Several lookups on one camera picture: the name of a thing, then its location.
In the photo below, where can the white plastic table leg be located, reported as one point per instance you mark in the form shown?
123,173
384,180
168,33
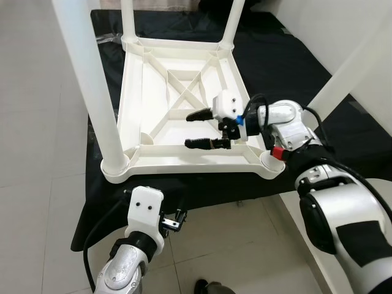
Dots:
233,21
349,73
92,92
128,21

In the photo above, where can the white plastic table top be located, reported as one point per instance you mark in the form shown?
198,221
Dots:
184,165

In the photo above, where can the grey metal table leg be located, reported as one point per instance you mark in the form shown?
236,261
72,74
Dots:
238,201

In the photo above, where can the black tablecloth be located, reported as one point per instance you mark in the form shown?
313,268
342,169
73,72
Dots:
275,61

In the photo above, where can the beige covered bench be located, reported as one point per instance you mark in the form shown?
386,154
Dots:
153,5

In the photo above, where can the clear tape strip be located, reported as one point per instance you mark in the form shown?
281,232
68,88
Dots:
107,38

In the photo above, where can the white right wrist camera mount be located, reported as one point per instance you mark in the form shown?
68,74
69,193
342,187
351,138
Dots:
225,103

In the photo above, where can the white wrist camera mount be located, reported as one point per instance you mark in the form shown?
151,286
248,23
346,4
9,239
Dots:
146,208
225,103

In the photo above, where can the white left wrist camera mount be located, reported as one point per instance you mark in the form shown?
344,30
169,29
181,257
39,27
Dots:
146,208

